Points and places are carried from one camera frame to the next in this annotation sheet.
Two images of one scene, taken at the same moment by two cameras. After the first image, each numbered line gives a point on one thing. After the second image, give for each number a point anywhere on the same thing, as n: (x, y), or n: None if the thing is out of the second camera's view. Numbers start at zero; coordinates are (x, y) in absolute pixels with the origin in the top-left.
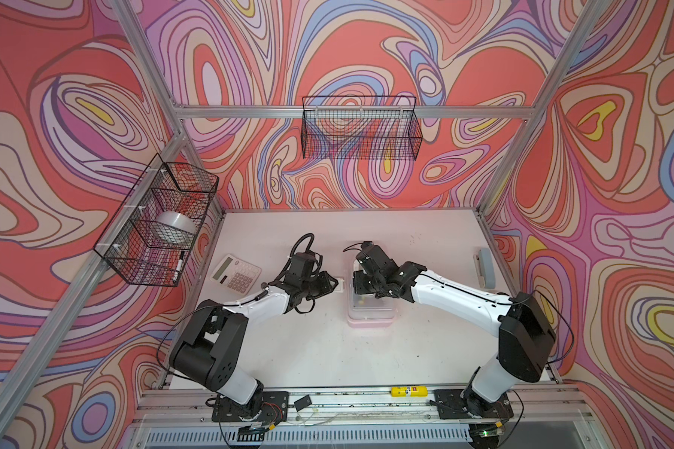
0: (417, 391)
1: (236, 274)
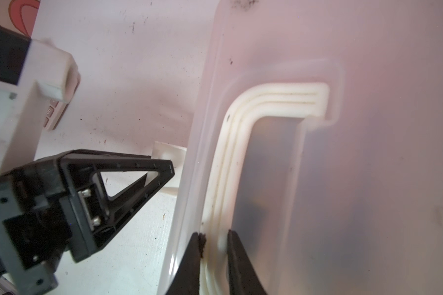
0: None
1: (56, 109)
